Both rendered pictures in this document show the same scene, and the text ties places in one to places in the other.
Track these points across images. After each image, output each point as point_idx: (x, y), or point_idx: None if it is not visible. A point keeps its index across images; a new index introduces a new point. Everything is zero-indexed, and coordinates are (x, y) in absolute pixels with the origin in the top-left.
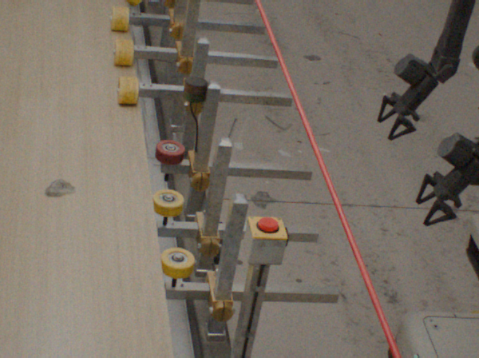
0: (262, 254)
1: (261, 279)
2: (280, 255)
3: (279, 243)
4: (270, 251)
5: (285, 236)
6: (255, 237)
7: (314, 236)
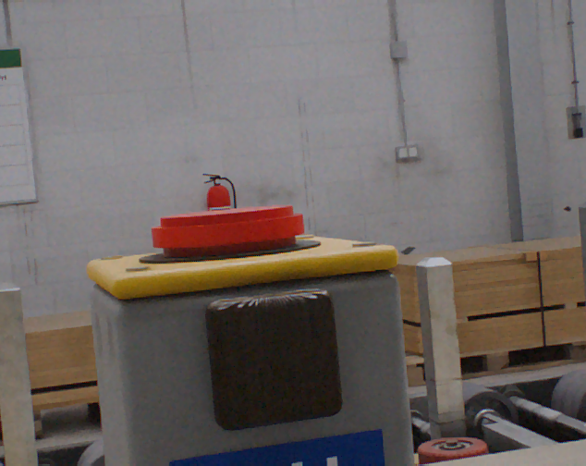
0: (108, 426)
1: None
2: (126, 458)
3: (110, 329)
4: (112, 403)
5: (122, 273)
6: (87, 271)
7: None
